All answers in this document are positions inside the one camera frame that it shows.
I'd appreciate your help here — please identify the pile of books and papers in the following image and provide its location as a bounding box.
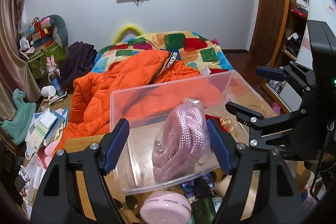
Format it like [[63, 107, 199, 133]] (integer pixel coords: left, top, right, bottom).
[[19, 108, 69, 210]]

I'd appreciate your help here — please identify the pink braided rope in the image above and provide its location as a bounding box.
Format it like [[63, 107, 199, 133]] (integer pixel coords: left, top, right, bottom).
[[151, 97, 213, 184]]

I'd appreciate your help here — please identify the teal dinosaur plush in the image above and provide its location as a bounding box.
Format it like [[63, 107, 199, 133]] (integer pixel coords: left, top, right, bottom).
[[1, 89, 37, 145]]

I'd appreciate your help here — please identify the cluttered green storage box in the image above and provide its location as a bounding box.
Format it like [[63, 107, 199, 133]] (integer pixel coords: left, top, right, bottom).
[[20, 16, 68, 79]]

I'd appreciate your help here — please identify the white mug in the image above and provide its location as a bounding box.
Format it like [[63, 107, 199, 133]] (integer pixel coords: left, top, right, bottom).
[[41, 85, 56, 98]]

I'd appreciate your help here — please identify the cream paper roll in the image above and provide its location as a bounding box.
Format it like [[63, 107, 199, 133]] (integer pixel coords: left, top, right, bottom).
[[215, 175, 232, 198]]

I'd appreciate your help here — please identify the dark green glass bottle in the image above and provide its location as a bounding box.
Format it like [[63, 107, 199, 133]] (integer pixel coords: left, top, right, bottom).
[[191, 196, 222, 224]]

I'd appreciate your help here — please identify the pink bunny water bottle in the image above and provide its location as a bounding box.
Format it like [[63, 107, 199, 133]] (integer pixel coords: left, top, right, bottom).
[[46, 55, 66, 97]]

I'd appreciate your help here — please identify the blue tissue packet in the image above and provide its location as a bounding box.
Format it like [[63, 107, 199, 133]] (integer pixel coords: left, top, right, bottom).
[[181, 173, 215, 200]]

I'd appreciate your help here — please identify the colourful patchwork bed quilt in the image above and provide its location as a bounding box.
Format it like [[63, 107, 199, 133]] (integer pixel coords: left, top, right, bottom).
[[92, 31, 233, 73]]

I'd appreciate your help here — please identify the wooden wardrobe shelf unit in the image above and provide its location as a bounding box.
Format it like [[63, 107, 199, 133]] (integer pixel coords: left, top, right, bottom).
[[248, 0, 312, 114]]

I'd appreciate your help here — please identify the pink round lidded jar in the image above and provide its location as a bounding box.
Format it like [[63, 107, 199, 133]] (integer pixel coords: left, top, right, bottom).
[[139, 190, 191, 224]]

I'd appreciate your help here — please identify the pink brown curtain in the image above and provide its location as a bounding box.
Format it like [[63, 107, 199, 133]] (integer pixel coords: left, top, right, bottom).
[[1, 0, 41, 121]]

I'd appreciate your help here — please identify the grey round cushion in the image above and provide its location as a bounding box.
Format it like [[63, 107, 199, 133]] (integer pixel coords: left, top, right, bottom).
[[49, 14, 68, 48]]

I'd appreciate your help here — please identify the clear plastic storage bin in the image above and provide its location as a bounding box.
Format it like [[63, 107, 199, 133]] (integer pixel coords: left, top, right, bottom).
[[110, 71, 274, 194]]

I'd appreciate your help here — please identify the yellow curved headboard cushion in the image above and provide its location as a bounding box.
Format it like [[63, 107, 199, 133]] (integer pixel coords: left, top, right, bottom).
[[112, 24, 143, 45]]

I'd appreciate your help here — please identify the dark purple cloth heap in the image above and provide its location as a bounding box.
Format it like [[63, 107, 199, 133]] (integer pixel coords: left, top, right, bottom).
[[59, 42, 97, 89]]

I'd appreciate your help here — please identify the orange down jacket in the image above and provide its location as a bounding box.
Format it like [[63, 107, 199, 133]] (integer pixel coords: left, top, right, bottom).
[[55, 50, 221, 150]]

